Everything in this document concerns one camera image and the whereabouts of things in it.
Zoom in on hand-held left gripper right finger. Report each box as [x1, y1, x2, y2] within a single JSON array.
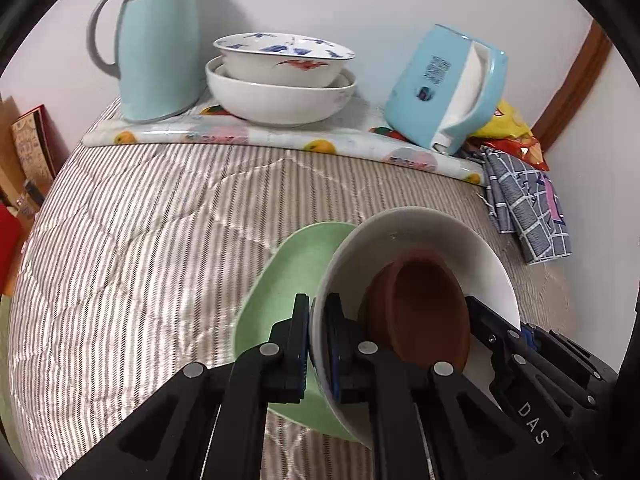
[[324, 293, 556, 480]]

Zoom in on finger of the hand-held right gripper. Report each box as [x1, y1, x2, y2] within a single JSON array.
[[520, 324, 599, 404], [467, 297, 526, 376]]

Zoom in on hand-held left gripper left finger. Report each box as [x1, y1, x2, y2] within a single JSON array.
[[57, 293, 311, 480]]

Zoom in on brown bowl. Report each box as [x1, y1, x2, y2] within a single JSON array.
[[357, 249, 472, 376]]

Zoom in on green plate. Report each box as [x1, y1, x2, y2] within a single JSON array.
[[232, 221, 368, 443]]

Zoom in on plain white bowl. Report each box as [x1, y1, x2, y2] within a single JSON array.
[[309, 206, 522, 451]]

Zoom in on grey checkered cloth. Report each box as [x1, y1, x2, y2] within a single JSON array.
[[480, 146, 572, 266]]

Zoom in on striped quilt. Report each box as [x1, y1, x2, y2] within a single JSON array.
[[2, 95, 571, 480]]

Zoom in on red chip bag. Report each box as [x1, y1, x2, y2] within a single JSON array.
[[462, 135, 550, 172]]

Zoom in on yellow chip bag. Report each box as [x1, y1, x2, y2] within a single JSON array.
[[470, 100, 535, 143]]

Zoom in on fruit print oilcloth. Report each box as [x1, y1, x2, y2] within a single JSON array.
[[81, 96, 486, 187]]

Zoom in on light blue electric kettle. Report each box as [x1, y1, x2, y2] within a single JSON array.
[[384, 24, 509, 157]]

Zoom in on large white bowl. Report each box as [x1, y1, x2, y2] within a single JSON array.
[[205, 55, 358, 128]]

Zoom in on white bowl with blue pattern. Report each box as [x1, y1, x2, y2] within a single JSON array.
[[212, 32, 356, 88]]

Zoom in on light blue thermos jug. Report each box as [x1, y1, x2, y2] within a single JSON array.
[[86, 0, 203, 123]]

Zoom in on red patterned box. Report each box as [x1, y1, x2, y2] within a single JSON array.
[[10, 105, 58, 183]]

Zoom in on wooden door frame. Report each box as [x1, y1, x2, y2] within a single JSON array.
[[530, 19, 613, 153]]

